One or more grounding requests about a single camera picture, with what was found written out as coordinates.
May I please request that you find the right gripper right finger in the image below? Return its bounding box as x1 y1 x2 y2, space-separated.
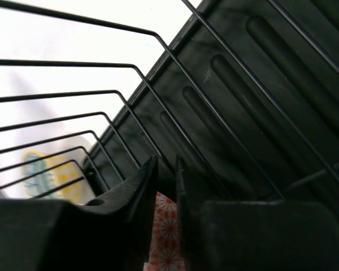
175 156 207 270

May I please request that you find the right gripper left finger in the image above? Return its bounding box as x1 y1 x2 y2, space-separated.
81 156 158 270

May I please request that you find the yellow blue sun bowl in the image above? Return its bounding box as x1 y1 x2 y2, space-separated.
21 150 85 205

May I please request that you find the black wire dish rack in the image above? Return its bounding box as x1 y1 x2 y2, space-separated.
0 1 339 208

